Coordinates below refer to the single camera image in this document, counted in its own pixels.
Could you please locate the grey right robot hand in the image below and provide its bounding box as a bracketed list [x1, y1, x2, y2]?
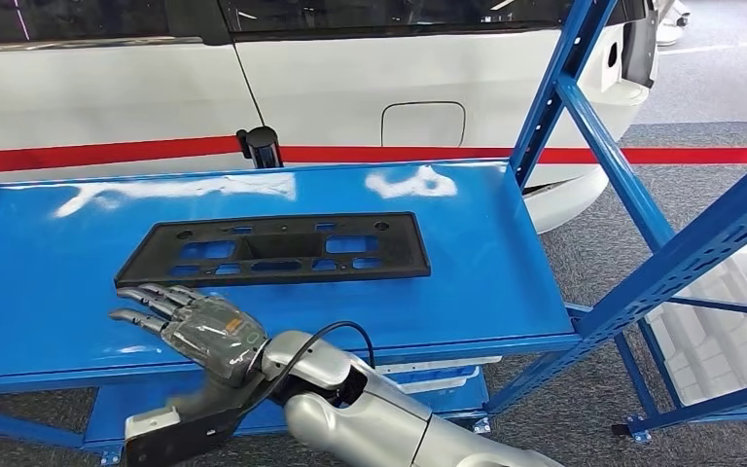
[109, 283, 270, 388]

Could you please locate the black plastic plate frame part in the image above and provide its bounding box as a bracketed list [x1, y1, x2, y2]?
[113, 211, 432, 290]

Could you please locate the blue metal shelf rack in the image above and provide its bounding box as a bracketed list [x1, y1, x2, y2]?
[0, 0, 747, 467]
[610, 293, 747, 445]

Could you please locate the red barrier belt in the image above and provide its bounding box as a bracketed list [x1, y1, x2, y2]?
[0, 133, 747, 176]

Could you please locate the white plastic bin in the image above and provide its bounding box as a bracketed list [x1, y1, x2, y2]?
[376, 355, 502, 377]
[399, 377, 478, 396]
[645, 225, 747, 409]

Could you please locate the white car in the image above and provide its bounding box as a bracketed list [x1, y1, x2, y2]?
[0, 0, 661, 235]

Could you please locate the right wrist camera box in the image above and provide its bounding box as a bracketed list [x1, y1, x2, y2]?
[123, 385, 268, 467]

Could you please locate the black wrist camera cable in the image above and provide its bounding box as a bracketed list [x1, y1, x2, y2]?
[251, 320, 376, 413]

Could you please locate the black stanchion post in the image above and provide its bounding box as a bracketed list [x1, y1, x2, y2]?
[235, 126, 283, 170]

